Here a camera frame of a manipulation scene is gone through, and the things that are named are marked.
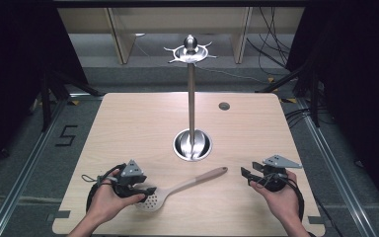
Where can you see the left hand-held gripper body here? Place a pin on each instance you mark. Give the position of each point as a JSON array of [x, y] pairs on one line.
[[132, 171]]

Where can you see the dark curtain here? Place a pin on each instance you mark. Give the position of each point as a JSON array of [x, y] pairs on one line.
[[358, 82], [13, 65]]

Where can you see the aluminium floor rail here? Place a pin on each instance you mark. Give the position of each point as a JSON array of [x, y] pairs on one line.
[[335, 164], [23, 177]]

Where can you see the person's right hand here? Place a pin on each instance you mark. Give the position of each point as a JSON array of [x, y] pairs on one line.
[[283, 202]]

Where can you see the person's left hand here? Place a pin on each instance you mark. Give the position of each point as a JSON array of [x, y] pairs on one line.
[[107, 202]]

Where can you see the black metal stand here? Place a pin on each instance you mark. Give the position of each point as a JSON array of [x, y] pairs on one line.
[[46, 102], [315, 98]]

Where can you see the yellow tape piece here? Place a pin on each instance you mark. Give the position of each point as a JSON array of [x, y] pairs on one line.
[[73, 102], [271, 80], [288, 100]]

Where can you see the steel utensil stand with hooks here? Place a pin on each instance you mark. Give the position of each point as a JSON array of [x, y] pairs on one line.
[[191, 98]]

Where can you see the grey round table grommet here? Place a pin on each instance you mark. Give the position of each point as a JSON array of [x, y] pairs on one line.
[[224, 106]]

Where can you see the light wooden shelf unit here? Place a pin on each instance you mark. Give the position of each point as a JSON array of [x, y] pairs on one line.
[[121, 42]]

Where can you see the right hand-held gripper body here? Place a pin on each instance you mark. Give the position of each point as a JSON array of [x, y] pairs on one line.
[[276, 174]]

